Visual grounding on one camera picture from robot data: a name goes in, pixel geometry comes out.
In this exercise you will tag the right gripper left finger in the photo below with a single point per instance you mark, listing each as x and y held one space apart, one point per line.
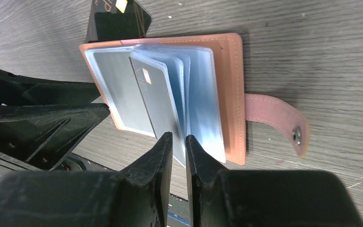
136 196

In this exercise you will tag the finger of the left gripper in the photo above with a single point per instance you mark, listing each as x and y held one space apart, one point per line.
40 137
17 90

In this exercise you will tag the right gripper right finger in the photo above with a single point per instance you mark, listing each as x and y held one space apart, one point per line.
220 197

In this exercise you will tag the brown leather card holder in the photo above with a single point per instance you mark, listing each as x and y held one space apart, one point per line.
207 80

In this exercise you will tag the black credit card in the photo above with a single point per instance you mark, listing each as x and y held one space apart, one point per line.
157 94
111 20

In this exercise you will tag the white credit card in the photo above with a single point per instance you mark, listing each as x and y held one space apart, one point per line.
117 79

